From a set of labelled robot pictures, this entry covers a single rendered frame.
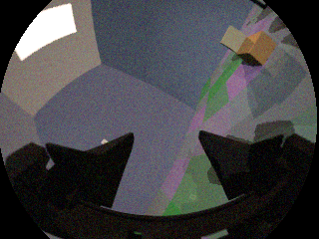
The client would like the dark brown block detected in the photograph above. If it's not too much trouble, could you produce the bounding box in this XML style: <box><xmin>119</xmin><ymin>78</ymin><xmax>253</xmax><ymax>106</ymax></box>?
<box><xmin>236</xmin><ymin>31</ymin><xmax>276</xmax><ymax>67</ymax></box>

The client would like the glass french press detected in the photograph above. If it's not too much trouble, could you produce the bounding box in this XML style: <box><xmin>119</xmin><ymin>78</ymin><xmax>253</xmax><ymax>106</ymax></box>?
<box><xmin>250</xmin><ymin>0</ymin><xmax>268</xmax><ymax>9</ymax></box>

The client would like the tan rectangular block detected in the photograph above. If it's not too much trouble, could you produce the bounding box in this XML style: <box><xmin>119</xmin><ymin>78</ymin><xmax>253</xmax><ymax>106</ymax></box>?
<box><xmin>220</xmin><ymin>25</ymin><xmax>247</xmax><ymax>55</ymax></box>

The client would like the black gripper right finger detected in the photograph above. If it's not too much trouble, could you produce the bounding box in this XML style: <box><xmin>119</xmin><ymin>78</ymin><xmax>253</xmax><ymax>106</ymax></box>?
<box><xmin>198</xmin><ymin>130</ymin><xmax>284</xmax><ymax>200</ymax></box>

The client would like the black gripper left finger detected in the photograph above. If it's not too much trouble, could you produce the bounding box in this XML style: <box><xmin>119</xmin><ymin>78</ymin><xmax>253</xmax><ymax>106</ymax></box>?
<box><xmin>45</xmin><ymin>131</ymin><xmax>135</xmax><ymax>208</ymax></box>

